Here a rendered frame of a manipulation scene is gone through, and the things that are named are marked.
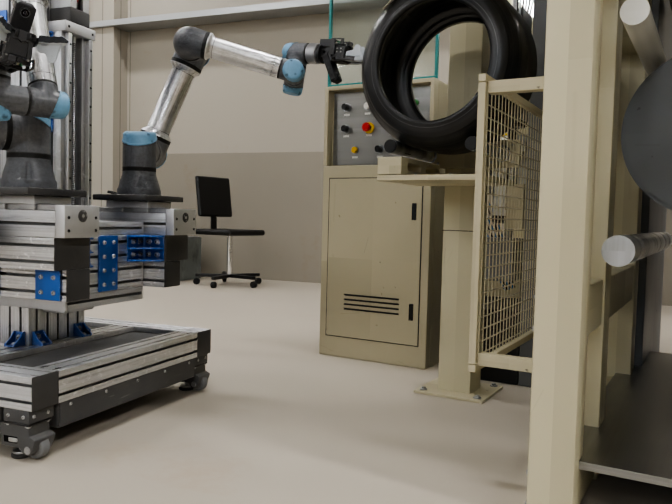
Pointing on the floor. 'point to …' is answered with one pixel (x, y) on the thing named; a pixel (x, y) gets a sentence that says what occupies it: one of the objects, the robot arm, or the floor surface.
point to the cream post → (459, 218)
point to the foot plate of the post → (459, 392)
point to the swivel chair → (209, 188)
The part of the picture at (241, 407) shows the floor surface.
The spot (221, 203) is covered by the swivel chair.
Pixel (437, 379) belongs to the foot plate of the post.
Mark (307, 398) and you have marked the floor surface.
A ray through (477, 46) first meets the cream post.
